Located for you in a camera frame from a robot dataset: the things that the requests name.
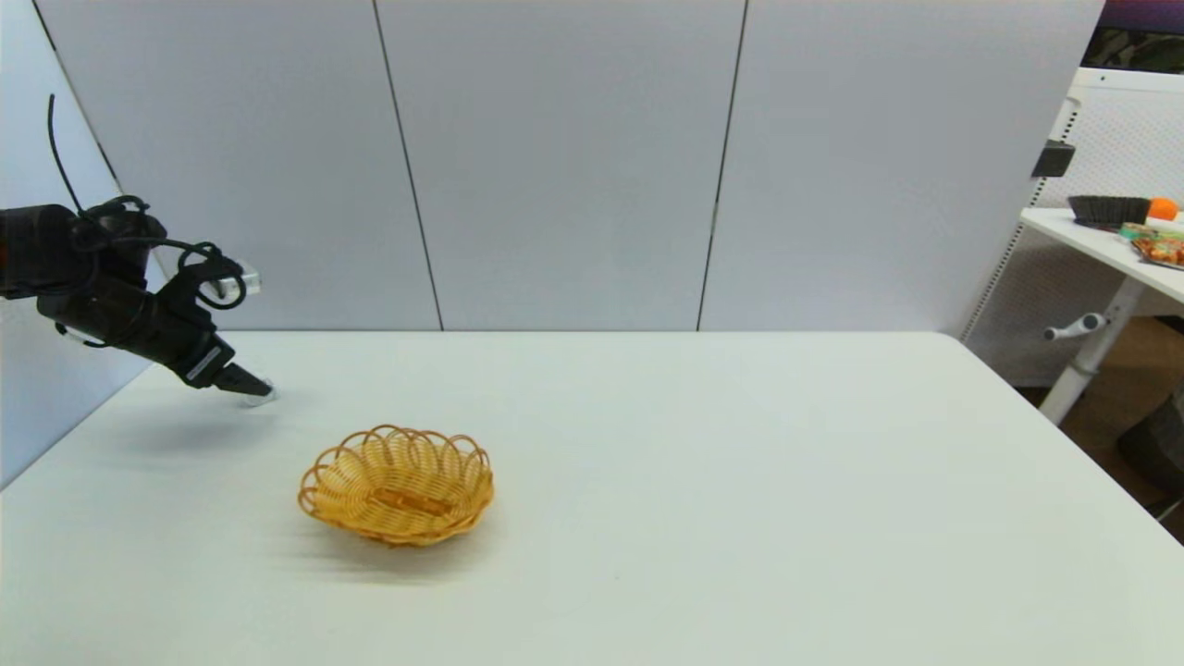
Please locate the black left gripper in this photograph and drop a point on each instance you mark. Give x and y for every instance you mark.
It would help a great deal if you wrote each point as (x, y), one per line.
(148, 324)

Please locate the silver coffee capsule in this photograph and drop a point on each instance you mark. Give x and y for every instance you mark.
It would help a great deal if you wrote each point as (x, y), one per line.
(269, 400)

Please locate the woven wicker basket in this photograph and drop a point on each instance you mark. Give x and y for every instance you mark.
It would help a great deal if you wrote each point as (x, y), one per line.
(398, 486)

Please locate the black box on partition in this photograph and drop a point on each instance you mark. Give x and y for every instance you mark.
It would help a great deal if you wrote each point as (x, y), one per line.
(1051, 160)

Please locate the white desk leg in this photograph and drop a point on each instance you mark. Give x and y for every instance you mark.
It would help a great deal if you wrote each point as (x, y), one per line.
(1091, 351)

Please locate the black woven basket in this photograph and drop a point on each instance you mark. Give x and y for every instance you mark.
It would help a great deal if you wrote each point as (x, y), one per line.
(1105, 213)

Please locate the green snack packet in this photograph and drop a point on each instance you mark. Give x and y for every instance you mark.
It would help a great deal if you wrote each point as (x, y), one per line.
(1134, 231)

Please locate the white pegboard panel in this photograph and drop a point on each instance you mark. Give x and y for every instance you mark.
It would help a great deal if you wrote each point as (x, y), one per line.
(1119, 139)

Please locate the black bin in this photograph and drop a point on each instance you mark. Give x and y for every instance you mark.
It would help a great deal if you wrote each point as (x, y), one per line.
(1156, 449)

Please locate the orange fruit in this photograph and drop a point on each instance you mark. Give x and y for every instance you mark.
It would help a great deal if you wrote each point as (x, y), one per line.
(1162, 209)

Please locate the clear wrist camera box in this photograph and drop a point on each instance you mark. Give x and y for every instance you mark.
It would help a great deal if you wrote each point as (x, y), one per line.
(242, 278)

